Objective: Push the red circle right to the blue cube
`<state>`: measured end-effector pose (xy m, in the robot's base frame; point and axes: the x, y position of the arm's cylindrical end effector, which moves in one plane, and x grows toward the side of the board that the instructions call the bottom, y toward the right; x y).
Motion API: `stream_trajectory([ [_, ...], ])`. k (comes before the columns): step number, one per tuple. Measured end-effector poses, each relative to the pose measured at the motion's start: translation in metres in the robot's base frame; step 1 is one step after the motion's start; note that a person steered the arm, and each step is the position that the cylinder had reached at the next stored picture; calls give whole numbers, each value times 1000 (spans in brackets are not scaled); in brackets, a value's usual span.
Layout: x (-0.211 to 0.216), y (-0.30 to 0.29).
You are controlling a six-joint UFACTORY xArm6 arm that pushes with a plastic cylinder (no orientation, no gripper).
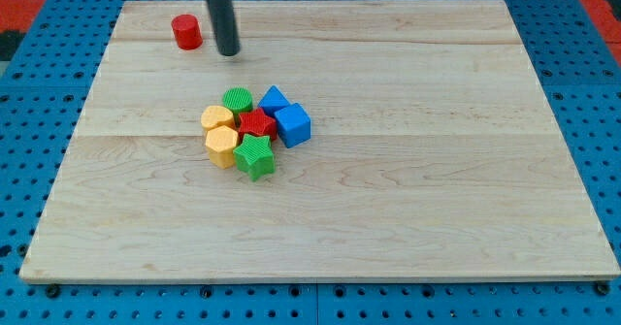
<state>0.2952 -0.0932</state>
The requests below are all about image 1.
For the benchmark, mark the red star block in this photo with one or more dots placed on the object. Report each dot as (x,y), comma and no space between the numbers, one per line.
(256,123)

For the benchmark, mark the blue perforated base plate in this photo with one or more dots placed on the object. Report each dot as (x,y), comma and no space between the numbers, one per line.
(45,86)

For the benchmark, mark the yellow heart block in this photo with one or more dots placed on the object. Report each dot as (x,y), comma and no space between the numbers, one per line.
(216,116)

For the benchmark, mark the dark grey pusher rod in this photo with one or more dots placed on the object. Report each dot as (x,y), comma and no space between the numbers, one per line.
(224,26)

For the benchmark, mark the green cylinder block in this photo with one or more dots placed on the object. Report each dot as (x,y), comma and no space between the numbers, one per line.
(238,100)

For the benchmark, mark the red cylinder block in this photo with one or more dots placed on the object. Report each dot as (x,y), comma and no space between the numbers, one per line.
(187,31)

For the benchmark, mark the blue triangular prism block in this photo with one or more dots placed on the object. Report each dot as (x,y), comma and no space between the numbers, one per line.
(273,101)

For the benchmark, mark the blue cube block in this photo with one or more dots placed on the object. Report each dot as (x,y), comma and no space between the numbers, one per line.
(294,125)

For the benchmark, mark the light wooden board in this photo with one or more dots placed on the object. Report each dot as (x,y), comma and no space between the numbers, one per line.
(434,156)

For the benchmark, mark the green star block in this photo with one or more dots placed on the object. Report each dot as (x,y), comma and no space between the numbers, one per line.
(255,157)

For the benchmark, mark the yellow hexagon block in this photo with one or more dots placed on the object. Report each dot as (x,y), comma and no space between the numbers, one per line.
(220,143)

